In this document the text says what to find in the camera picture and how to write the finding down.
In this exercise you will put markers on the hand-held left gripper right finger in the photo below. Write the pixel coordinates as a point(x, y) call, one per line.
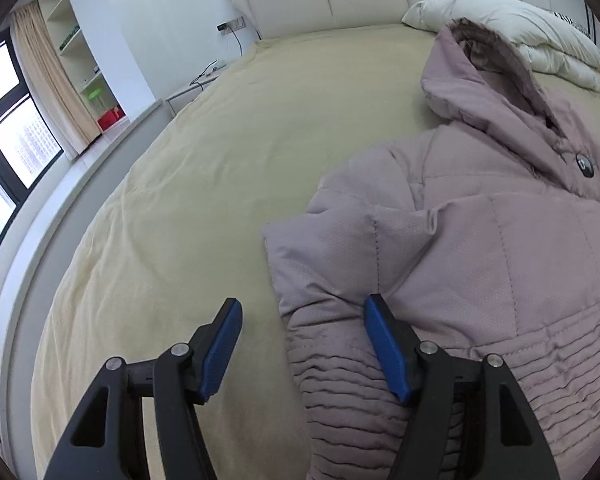
point(385, 340)

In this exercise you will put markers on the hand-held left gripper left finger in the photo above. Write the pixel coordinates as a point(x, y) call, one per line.
point(222, 355)

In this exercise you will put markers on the mauve hooded puffer coat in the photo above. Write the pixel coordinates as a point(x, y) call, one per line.
point(480, 260)

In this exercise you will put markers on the bed with beige cover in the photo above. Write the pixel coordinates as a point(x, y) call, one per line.
point(255, 135)

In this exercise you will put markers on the red box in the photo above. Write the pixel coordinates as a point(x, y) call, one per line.
point(109, 119)

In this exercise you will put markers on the white nightstand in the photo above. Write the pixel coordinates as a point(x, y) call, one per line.
point(187, 92)

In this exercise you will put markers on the black framed window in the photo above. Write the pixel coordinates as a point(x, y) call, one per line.
point(20, 140)

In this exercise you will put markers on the beige curtain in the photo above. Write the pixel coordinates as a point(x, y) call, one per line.
point(55, 85)

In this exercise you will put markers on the folded white duvet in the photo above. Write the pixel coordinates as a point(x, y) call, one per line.
point(505, 20)

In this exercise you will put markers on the white built-in shelf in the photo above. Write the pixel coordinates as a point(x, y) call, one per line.
point(75, 40)

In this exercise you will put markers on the zebra striped pillow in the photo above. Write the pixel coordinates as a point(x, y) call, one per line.
point(575, 22)

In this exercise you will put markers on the wall socket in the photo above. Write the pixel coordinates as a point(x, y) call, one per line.
point(230, 25)

